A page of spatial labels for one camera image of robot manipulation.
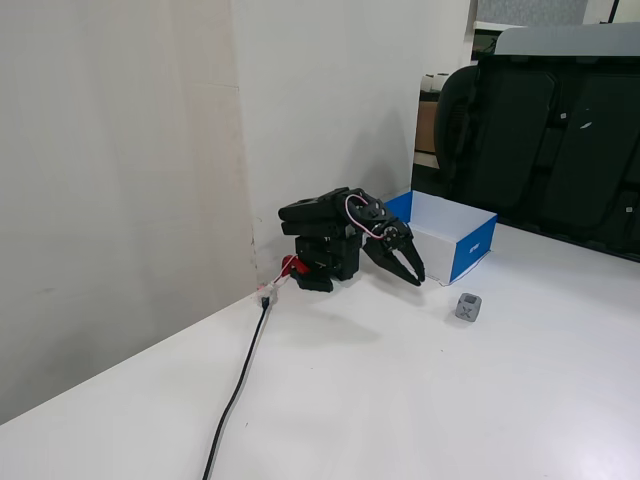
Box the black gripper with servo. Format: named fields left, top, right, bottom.
left=348, top=188, right=427, bottom=288

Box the gray block with X mark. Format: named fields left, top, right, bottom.
left=454, top=292, right=485, bottom=324

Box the black robot arm with base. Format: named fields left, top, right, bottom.
left=277, top=186, right=372, bottom=294

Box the blue and white cardboard box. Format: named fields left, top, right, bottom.
left=383, top=189, right=499, bottom=289

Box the brown cardboard box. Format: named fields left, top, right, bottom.
left=413, top=99, right=442, bottom=156

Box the red table clamp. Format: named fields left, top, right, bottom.
left=281, top=254, right=309, bottom=277

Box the black mesh office chair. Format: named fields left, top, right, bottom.
left=434, top=64, right=482, bottom=201

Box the large black and gray chair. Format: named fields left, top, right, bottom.
left=472, top=22, right=640, bottom=264

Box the white and red servo wire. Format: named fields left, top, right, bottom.
left=343, top=193, right=382, bottom=237

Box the red and white power wire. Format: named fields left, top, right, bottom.
left=272, top=260, right=294, bottom=289

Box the white taped cable connector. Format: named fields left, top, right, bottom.
left=252, top=280, right=291, bottom=307

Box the black power cable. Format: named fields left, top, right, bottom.
left=199, top=296, right=274, bottom=480

